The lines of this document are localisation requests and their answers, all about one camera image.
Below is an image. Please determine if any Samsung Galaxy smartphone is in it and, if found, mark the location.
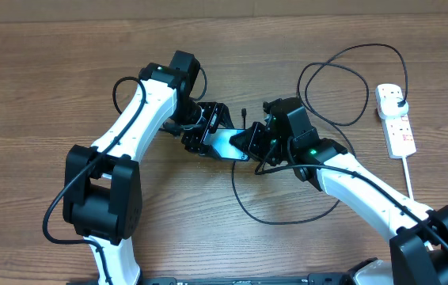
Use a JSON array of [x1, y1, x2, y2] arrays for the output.
[[203, 128, 249, 162]]

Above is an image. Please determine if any black USB charging cable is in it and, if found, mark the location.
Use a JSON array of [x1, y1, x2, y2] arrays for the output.
[[230, 43, 409, 226]]

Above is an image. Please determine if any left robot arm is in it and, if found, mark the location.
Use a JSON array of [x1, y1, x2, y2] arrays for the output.
[[58, 51, 248, 284]]

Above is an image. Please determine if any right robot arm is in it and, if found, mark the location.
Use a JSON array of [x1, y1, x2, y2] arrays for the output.
[[230, 97, 448, 284]]

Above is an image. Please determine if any white charger plug adapter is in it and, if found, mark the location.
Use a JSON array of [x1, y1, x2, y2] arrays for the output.
[[378, 97, 409, 120]]

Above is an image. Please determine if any white power strip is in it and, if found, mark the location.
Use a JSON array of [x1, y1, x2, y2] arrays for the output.
[[375, 83, 416, 159]]

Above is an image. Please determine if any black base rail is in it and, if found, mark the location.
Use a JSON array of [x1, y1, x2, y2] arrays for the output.
[[139, 272, 355, 285]]

